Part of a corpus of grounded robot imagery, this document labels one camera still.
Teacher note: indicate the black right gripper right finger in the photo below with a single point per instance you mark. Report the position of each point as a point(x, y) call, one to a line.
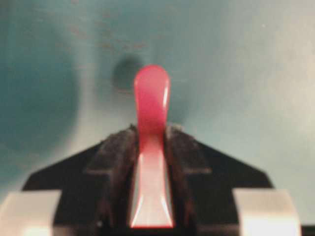
point(202, 180)

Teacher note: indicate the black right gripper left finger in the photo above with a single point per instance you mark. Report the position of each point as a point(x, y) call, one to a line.
point(95, 186)

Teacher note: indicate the green mat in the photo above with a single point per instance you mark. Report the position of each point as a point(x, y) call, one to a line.
point(242, 78)

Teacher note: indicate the pink plastic soup spoon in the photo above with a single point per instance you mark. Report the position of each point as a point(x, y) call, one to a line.
point(151, 90)

